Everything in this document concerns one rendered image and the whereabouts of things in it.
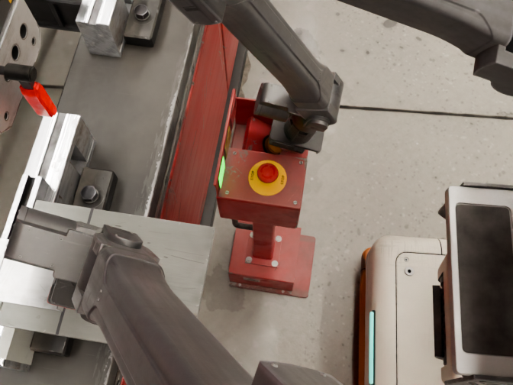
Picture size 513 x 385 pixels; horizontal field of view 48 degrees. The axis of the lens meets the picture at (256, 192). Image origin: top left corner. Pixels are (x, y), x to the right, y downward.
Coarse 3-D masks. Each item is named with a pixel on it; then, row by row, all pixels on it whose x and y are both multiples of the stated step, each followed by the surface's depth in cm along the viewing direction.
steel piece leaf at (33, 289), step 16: (0, 272) 79; (16, 272) 79; (32, 272) 79; (48, 272) 79; (0, 288) 78; (16, 288) 78; (32, 288) 78; (48, 288) 78; (32, 304) 77; (48, 304) 77
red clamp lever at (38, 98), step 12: (0, 72) 62; (12, 72) 61; (24, 72) 61; (36, 72) 63; (24, 84) 64; (36, 84) 65; (24, 96) 66; (36, 96) 65; (48, 96) 67; (36, 108) 68; (48, 108) 68
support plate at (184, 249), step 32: (96, 224) 81; (128, 224) 81; (160, 224) 81; (192, 224) 81; (160, 256) 80; (192, 256) 80; (192, 288) 78; (0, 320) 76; (32, 320) 76; (64, 320) 76
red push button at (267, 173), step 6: (258, 168) 106; (264, 168) 105; (270, 168) 105; (276, 168) 106; (258, 174) 105; (264, 174) 105; (270, 174) 105; (276, 174) 105; (264, 180) 105; (270, 180) 105
